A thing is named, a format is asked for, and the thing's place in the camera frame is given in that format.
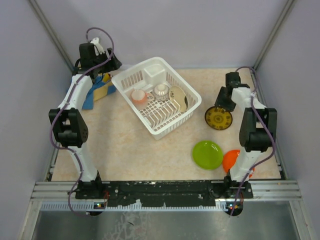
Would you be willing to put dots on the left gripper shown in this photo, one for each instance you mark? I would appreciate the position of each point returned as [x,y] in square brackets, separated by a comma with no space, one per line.
[114,64]

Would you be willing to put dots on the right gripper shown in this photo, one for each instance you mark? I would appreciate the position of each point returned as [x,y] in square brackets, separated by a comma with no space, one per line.
[229,107]

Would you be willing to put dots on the black and yellow plate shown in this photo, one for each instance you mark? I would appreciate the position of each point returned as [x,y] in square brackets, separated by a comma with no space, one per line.
[218,118]

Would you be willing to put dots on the blue and yellow cloth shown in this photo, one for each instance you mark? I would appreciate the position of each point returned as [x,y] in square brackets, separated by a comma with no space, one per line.
[102,87]

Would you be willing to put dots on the pink ceramic mug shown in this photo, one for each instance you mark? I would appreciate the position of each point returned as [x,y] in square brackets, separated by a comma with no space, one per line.
[140,97]

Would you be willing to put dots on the cream plate with black marks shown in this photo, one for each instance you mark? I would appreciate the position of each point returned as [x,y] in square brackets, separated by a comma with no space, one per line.
[178,97]

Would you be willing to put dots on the white patterned small bowl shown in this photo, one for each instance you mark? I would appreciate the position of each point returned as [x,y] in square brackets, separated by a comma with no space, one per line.
[161,92]

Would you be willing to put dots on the green plate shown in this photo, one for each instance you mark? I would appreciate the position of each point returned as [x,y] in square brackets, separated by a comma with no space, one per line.
[207,155]

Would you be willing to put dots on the orange plate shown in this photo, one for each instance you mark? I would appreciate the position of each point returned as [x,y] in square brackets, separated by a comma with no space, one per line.
[230,160]

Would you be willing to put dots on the white plastic dish rack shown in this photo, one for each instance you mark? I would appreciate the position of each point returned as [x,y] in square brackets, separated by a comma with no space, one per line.
[160,118]

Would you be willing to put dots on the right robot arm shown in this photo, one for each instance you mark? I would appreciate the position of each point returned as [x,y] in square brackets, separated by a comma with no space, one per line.
[257,130]

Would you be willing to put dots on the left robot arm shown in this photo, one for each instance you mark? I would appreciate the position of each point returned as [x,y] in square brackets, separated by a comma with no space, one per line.
[68,129]

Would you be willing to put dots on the black mounting base plate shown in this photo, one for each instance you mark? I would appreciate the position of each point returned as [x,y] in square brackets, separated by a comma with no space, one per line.
[160,193]

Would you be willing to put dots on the aluminium frame rail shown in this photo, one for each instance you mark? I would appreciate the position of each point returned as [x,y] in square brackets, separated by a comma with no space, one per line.
[57,195]

